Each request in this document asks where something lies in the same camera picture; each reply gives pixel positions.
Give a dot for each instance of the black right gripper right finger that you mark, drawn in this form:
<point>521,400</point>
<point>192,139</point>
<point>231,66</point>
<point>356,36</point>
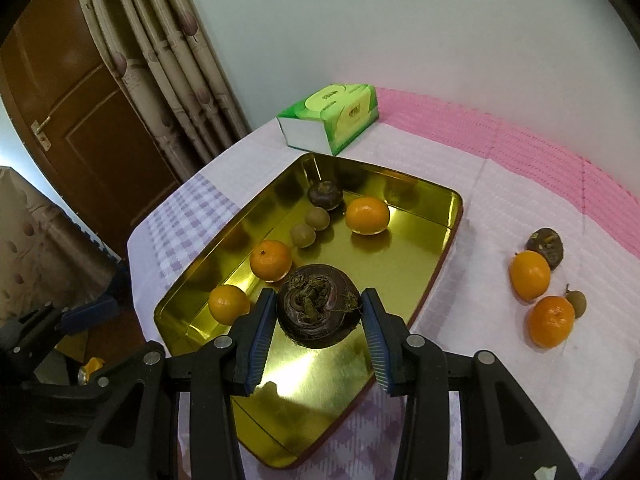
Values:
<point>503,435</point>

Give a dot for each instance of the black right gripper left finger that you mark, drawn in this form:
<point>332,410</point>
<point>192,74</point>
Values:
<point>135,433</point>

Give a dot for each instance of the orange tangerine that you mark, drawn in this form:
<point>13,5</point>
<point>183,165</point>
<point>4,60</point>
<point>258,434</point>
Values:
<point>226,303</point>
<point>550,321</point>
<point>367,216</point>
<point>271,260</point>
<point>529,274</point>

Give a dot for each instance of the large wrinkled passion fruit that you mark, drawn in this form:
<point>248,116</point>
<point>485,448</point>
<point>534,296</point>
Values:
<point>319,306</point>

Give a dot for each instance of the brown longan fruit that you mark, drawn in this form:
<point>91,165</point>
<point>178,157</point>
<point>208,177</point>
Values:
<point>303,236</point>

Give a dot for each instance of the green longan on cloth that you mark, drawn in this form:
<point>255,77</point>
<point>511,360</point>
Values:
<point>577,299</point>

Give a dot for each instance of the white pink table cloth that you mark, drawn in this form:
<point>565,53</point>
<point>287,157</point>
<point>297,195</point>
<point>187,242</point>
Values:
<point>511,183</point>

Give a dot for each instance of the dark passion fruit on cloth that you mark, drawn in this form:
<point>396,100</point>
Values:
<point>547,243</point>

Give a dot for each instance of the beige fabric sofa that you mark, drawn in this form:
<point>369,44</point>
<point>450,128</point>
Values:
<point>45,257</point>

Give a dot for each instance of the gold metal toffee tin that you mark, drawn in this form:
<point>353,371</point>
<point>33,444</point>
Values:
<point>318,365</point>

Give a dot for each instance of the orange tangerine in tray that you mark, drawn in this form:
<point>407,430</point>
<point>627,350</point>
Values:
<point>367,216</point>

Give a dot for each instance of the brown longan in tray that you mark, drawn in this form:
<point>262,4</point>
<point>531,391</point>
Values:
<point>318,219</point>

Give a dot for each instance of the dark passion fruit in tray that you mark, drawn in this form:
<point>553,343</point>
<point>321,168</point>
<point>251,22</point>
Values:
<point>325,194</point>

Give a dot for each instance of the brown wooden door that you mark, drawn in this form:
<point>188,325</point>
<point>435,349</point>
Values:
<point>103,161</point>

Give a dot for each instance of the green tissue pack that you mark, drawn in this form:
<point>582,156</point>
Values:
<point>330,119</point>

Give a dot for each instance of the beige patterned curtain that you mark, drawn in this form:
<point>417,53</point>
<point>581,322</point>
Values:
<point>158,53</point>

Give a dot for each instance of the metal door handle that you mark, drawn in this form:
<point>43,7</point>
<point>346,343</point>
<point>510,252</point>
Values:
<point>39,133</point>

